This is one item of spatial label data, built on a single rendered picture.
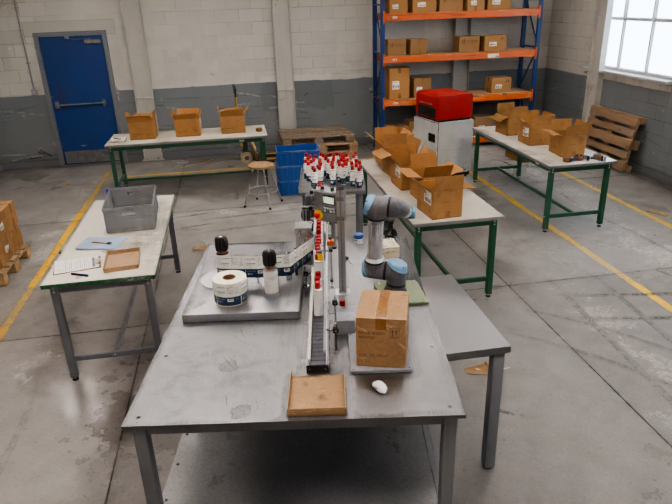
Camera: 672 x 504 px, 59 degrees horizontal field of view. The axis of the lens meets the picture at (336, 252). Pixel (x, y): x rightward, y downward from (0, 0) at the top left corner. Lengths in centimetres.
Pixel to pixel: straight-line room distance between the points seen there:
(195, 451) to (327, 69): 841
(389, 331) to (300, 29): 850
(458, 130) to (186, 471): 666
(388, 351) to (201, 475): 122
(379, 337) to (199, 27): 853
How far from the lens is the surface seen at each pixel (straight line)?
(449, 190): 505
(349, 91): 1111
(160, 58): 1088
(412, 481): 331
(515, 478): 373
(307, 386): 289
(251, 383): 295
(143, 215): 513
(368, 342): 291
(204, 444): 362
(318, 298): 330
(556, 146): 740
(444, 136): 884
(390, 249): 386
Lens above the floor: 251
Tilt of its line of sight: 23 degrees down
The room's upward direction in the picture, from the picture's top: 2 degrees counter-clockwise
